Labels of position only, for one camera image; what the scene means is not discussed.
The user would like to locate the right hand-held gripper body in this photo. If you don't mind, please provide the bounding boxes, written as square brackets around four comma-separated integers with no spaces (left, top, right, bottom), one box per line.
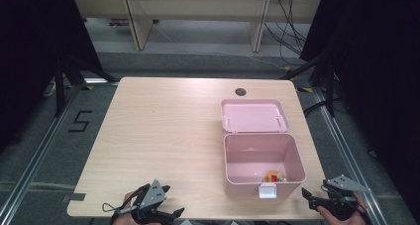
[320,173,372,221]

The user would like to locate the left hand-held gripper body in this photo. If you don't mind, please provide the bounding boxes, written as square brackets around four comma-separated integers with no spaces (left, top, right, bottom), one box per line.
[130,178,172,225]

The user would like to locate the small orange and red packet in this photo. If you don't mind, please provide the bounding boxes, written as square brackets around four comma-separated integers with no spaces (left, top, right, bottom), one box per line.
[262,169,288,183]

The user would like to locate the pink plastic box with lid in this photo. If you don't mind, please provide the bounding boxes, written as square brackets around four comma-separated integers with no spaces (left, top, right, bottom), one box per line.
[220,98,307,200]

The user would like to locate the person's right hand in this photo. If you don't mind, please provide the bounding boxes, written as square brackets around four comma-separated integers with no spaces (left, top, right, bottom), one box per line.
[317,191,369,225]

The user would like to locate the person's left hand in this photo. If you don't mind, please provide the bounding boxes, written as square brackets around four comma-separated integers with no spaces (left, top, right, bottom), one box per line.
[110,190,147,225]

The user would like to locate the grey tape patch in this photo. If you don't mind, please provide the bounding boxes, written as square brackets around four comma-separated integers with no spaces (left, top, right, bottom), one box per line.
[60,192,87,203]

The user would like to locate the black metal stand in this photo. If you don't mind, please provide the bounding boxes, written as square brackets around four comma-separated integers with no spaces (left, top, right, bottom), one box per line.
[279,52,337,119]
[52,52,121,118]

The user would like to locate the black curtain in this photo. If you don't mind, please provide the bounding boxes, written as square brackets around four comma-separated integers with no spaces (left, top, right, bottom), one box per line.
[0,0,105,154]
[299,0,420,216]

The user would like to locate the beige wooden bench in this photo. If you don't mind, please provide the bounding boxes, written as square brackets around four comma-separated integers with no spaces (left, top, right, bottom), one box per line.
[71,0,323,54]

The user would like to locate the thin black cable loop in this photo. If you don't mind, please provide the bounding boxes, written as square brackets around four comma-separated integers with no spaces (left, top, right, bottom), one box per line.
[101,184,151,215]

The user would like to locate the aluminium floor rail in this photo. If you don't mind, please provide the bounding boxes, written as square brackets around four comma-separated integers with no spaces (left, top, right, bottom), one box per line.
[311,85,388,225]
[0,81,119,225]

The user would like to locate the black floor cable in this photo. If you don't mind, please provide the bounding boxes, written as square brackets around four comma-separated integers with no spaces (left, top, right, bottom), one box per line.
[302,98,345,118]

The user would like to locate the bundle of black cables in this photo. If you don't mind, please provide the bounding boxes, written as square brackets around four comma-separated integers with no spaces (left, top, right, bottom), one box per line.
[262,0,312,67]

